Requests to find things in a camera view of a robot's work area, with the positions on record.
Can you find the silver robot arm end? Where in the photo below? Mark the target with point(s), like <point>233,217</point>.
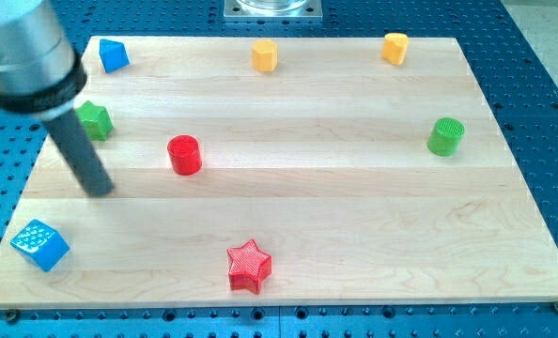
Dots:
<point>40,72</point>

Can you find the light wooden board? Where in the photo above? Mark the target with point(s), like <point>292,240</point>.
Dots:
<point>323,163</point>

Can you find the red cylinder block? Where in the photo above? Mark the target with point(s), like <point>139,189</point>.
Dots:
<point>184,154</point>

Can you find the red star block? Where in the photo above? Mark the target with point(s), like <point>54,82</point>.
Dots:
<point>248,267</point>

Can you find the yellow hexagon block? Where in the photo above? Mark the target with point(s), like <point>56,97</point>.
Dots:
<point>264,55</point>

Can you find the yellow heart block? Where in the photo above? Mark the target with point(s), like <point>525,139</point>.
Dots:
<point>394,48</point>

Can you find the green cylinder block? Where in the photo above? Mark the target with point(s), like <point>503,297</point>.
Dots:
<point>445,137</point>

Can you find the green star block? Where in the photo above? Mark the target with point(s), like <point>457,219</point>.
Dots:
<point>95,120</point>

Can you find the blue triangle block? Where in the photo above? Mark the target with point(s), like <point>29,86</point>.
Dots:
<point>113,55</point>

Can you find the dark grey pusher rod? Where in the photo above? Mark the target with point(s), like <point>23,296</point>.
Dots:
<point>77,150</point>

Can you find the blue cube block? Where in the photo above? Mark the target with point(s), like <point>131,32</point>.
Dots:
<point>40,245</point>

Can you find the left board screw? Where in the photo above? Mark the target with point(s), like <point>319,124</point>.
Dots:
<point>11,315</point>

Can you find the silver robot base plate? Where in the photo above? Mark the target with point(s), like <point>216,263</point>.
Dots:
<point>241,11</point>

